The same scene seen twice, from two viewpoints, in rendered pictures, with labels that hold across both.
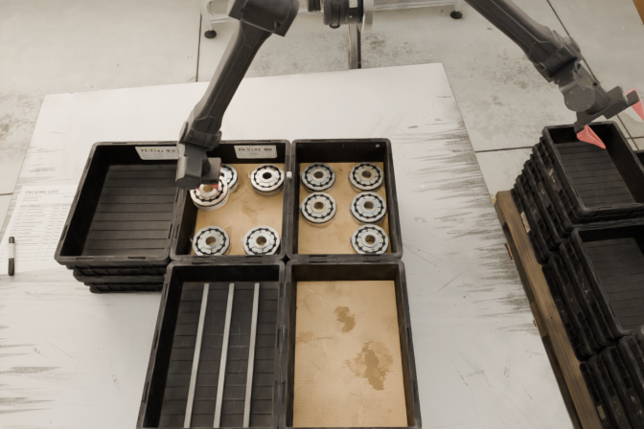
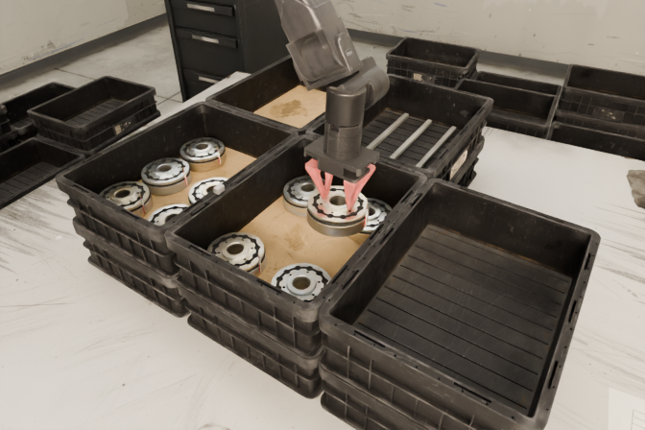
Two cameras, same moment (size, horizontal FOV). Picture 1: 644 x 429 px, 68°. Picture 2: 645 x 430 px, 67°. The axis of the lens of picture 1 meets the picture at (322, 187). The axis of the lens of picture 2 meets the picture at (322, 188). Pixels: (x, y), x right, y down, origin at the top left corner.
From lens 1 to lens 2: 1.56 m
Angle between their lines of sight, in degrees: 85
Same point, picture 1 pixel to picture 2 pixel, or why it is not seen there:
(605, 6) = not seen: outside the picture
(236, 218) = (317, 241)
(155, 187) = (418, 350)
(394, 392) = (289, 97)
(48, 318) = (625, 322)
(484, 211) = (50, 189)
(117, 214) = (501, 335)
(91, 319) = not seen: hidden behind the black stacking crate
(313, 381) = not seen: hidden behind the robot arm
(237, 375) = (398, 138)
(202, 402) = (435, 136)
